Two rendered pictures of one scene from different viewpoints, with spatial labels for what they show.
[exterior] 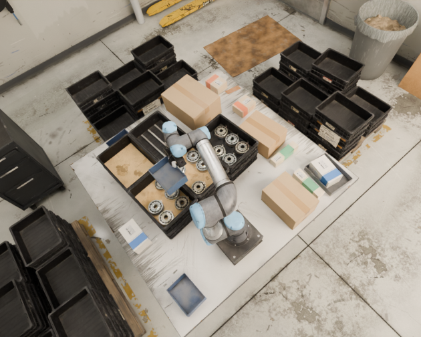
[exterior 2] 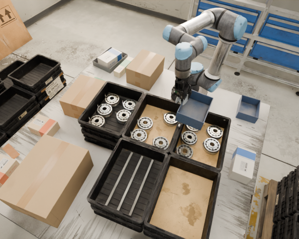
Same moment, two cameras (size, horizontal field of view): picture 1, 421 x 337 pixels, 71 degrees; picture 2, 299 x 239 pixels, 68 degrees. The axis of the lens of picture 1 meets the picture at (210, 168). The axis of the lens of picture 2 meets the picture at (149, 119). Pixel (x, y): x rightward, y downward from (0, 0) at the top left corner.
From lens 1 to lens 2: 1.91 m
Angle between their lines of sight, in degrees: 61
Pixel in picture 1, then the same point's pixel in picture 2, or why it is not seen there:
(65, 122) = not seen: outside the picture
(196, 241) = not seen: hidden behind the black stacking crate
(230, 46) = not seen: outside the picture
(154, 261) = (244, 143)
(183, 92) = (39, 182)
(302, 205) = (150, 55)
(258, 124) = (79, 94)
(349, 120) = (40, 72)
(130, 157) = (169, 212)
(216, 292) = (231, 96)
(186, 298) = (249, 111)
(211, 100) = (53, 140)
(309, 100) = (8, 108)
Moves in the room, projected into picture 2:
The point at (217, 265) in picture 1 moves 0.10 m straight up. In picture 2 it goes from (214, 101) to (218, 93)
